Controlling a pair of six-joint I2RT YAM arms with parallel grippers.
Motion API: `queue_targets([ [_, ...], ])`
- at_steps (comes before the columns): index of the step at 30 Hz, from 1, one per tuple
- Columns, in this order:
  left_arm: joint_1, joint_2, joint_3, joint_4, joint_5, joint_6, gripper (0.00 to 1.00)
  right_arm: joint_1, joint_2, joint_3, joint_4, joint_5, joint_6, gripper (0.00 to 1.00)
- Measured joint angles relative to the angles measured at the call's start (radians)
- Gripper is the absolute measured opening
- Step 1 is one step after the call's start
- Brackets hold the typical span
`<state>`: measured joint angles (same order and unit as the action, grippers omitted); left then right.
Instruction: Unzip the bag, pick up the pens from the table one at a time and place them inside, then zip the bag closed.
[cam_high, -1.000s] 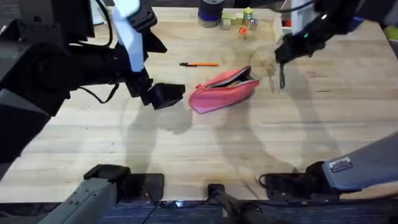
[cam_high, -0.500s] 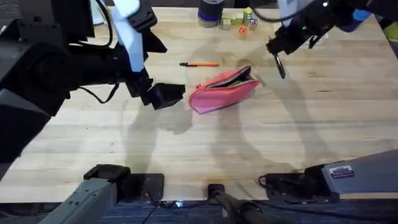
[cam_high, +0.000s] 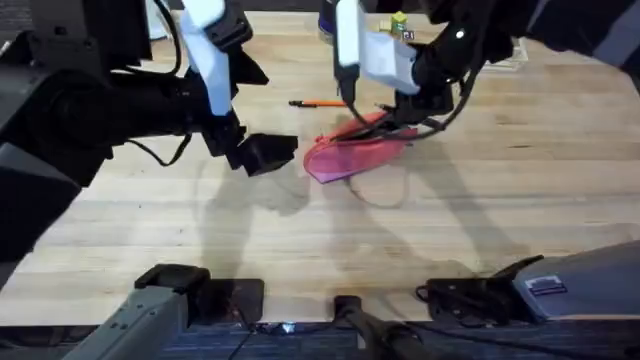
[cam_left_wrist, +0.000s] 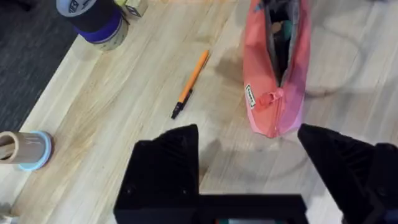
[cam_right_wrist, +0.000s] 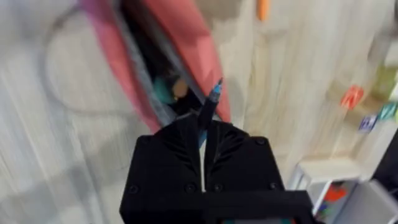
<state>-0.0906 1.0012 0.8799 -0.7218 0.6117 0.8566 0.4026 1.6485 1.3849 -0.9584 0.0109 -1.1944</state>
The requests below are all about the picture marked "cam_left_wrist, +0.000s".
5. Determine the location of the cardboard roll with blue rim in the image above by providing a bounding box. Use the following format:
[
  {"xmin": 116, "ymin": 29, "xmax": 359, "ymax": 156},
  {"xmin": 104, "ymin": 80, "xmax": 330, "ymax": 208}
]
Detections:
[{"xmin": 0, "ymin": 130, "xmax": 53, "ymax": 172}]

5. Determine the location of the pink zip bag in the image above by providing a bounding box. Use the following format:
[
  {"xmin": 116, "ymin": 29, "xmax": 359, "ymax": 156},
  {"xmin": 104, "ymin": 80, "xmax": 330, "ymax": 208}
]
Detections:
[{"xmin": 242, "ymin": 0, "xmax": 312, "ymax": 139}]

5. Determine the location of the small wooden block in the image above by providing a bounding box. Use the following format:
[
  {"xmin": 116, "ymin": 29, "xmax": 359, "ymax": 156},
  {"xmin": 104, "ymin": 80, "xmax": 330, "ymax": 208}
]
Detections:
[{"xmin": 114, "ymin": 0, "xmax": 149, "ymax": 18}]

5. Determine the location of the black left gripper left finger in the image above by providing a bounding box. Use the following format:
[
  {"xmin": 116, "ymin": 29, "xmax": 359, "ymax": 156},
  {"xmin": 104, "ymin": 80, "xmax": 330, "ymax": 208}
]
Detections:
[{"xmin": 113, "ymin": 123, "xmax": 200, "ymax": 224}]

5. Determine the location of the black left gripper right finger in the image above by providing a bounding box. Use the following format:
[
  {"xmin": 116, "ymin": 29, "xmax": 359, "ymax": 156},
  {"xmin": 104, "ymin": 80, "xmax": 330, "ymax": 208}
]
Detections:
[{"xmin": 297, "ymin": 123, "xmax": 398, "ymax": 224}]

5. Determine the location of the orange and black pen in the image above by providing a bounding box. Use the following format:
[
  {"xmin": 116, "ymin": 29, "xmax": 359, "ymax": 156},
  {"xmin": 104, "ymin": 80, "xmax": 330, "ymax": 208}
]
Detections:
[{"xmin": 170, "ymin": 49, "xmax": 210, "ymax": 120}]

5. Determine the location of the stack of tape rolls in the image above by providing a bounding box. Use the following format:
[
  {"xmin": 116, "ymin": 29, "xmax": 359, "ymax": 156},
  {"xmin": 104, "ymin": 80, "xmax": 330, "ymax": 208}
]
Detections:
[{"xmin": 55, "ymin": 0, "xmax": 129, "ymax": 52}]

